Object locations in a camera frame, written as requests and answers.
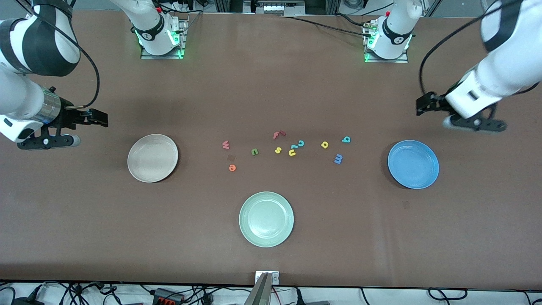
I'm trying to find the blue plate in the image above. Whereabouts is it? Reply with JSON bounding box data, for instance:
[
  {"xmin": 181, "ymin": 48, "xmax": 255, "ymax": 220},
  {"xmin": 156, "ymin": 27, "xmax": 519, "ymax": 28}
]
[{"xmin": 387, "ymin": 140, "xmax": 440, "ymax": 189}]

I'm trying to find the beige brown plate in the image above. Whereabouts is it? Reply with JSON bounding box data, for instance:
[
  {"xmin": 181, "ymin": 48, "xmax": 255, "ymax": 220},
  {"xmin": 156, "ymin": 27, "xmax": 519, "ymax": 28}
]
[{"xmin": 127, "ymin": 134, "xmax": 179, "ymax": 183}]

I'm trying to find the brown table mat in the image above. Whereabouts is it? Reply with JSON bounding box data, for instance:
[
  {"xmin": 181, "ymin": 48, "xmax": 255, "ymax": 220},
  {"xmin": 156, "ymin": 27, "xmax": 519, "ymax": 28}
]
[{"xmin": 0, "ymin": 11, "xmax": 542, "ymax": 291}]

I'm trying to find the grey terminal box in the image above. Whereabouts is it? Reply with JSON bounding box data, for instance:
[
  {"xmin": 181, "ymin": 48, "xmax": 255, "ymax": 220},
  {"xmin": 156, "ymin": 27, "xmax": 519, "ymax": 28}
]
[{"xmin": 243, "ymin": 0, "xmax": 305, "ymax": 17}]

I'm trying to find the black red power strip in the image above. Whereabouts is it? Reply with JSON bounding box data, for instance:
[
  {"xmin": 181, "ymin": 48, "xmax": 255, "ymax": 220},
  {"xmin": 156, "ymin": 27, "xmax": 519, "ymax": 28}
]
[{"xmin": 152, "ymin": 287, "xmax": 185, "ymax": 305}]

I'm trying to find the pale green plate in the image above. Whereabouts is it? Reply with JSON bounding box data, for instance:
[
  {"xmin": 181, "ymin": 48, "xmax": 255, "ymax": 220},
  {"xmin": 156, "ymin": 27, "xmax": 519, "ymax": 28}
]
[{"xmin": 239, "ymin": 191, "xmax": 294, "ymax": 248}]

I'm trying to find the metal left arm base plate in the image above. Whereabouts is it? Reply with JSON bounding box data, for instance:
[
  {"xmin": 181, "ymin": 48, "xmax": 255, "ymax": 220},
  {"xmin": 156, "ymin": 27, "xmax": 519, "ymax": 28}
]
[{"xmin": 363, "ymin": 19, "xmax": 409, "ymax": 64}]

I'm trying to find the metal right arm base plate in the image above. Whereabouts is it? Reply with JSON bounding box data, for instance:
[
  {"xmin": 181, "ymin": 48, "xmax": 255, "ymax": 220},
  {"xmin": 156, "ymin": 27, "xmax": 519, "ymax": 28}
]
[{"xmin": 140, "ymin": 15, "xmax": 189, "ymax": 60}]

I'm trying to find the short black table cable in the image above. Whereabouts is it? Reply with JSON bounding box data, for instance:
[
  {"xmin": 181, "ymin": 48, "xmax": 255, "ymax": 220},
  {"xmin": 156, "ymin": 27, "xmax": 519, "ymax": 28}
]
[{"xmin": 334, "ymin": 13, "xmax": 369, "ymax": 28}]

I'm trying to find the long black table cable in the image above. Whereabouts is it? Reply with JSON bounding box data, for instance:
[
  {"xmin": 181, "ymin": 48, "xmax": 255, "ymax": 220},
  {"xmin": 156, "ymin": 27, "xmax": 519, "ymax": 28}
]
[{"xmin": 279, "ymin": 15, "xmax": 373, "ymax": 39}]

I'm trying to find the silver mounting bracket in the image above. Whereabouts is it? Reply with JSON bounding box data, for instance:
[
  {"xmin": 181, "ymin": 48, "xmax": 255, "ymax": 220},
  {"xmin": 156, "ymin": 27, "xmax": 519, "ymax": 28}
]
[{"xmin": 255, "ymin": 271, "xmax": 280, "ymax": 285}]

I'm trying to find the grey camera pole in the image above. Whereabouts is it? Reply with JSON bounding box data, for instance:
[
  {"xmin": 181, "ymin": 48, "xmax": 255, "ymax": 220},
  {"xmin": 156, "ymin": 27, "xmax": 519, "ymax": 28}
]
[{"xmin": 243, "ymin": 273, "xmax": 271, "ymax": 305}]

